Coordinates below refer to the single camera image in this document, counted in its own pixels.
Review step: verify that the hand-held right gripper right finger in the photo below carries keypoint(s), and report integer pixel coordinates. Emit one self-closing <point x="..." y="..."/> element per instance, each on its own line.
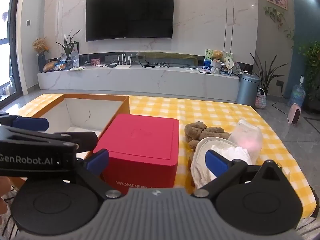
<point x="215" y="164"/>

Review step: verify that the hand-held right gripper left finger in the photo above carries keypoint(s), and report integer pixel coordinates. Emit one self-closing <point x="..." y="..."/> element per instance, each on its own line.
<point x="96" y="162"/>

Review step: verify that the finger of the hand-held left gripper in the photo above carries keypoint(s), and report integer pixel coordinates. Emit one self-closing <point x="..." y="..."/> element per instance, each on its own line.
<point x="82" y="138"/>
<point x="30" y="123"/>

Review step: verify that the orange cardboard box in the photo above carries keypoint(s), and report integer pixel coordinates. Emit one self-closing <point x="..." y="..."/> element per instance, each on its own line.
<point x="82" y="110"/>

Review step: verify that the brown bear-shaped loofah pad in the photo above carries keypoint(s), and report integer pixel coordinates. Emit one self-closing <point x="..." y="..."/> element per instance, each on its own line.
<point x="207" y="132"/>

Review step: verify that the clear bag with pink toy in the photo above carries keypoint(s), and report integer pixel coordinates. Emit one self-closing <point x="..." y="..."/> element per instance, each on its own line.
<point x="246" y="135"/>

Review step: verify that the red box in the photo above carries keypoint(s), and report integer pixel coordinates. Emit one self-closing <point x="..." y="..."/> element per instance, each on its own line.
<point x="140" y="140"/>

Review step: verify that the yellow checked tablecloth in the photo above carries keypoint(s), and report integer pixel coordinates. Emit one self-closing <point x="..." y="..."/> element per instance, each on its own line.
<point x="212" y="110"/>

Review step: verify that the brown oval ornament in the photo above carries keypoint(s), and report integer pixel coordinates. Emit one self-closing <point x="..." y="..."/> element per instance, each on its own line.
<point x="50" y="66"/>

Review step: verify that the dark vase with dried flowers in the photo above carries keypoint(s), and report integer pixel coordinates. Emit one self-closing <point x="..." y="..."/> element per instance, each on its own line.
<point x="41" y="63"/>

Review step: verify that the blue snack bags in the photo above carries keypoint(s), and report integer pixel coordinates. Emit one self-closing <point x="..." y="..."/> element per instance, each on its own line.
<point x="60" y="65"/>

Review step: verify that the loose papers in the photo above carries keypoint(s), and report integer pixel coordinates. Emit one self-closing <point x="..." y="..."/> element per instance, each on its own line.
<point x="76" y="68"/>

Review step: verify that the green plant in glass vase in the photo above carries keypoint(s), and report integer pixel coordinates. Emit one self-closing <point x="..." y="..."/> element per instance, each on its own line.
<point x="68" y="62"/>

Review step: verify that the small woven basket bag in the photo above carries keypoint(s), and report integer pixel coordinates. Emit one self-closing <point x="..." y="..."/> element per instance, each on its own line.
<point x="260" y="101"/>

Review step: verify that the small pink box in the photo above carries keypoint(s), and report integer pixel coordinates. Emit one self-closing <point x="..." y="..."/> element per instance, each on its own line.
<point x="96" y="62"/>

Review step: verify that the small black box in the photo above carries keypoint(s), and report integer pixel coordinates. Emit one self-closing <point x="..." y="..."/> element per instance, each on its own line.
<point x="112" y="65"/>

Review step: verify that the clear plastic jug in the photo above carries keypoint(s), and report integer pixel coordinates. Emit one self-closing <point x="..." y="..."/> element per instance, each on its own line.
<point x="75" y="57"/>

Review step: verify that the white marble television cabinet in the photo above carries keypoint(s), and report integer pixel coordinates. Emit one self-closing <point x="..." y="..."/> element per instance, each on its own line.
<point x="137" y="80"/>

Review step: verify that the grey-blue trash can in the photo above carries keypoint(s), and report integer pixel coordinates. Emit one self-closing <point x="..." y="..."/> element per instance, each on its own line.
<point x="247" y="90"/>

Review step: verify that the white router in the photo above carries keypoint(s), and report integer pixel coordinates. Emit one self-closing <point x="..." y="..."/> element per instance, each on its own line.
<point x="123" y="66"/>

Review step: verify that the sliding glass door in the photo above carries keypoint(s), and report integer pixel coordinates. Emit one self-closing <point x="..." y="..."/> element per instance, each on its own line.
<point x="6" y="42"/>

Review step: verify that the pink space heater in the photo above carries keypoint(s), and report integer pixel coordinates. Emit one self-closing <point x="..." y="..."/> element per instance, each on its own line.
<point x="294" y="115"/>

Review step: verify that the flat book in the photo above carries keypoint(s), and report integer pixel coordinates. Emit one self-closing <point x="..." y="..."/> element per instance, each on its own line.
<point x="205" y="71"/>

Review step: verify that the potted snake plant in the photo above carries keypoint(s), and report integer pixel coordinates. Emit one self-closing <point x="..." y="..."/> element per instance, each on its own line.
<point x="265" y="80"/>

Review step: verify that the white round ornament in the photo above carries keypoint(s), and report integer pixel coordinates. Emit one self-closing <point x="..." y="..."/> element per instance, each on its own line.
<point x="228" y="63"/>

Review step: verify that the blue water bottle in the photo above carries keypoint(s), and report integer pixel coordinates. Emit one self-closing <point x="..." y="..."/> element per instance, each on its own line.
<point x="298" y="95"/>

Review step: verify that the teddy bear bouquet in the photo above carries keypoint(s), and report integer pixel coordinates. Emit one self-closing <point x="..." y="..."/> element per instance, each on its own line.
<point x="217" y="55"/>

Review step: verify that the large leafy potted plant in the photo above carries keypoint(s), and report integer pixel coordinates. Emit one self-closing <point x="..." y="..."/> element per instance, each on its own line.
<point x="312" y="67"/>

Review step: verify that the hanging vine plant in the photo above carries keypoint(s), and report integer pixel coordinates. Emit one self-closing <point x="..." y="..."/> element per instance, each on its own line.
<point x="275" y="13"/>

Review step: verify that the black wall television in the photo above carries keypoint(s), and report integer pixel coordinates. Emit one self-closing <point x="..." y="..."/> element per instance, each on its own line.
<point x="130" y="15"/>

